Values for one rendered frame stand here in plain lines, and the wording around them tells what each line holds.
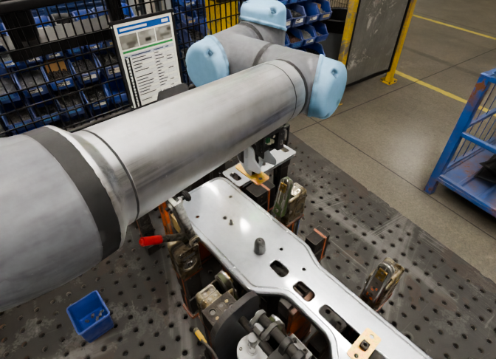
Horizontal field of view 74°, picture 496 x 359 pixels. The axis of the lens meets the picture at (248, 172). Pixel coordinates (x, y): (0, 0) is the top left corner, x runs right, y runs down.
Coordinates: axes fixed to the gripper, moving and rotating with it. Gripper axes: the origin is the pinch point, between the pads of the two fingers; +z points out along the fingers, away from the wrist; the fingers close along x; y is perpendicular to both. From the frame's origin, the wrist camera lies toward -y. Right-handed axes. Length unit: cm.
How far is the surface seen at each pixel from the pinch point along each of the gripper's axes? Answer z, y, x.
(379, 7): 39, -132, 272
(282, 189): 18.7, -2.9, 14.7
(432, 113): 127, -57, 295
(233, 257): 27.5, 1.5, -7.4
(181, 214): 10.1, -6.3, -16.5
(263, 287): 27.2, 13.5, -7.4
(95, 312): 58, -27, -44
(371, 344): 27.0, 39.1, 1.8
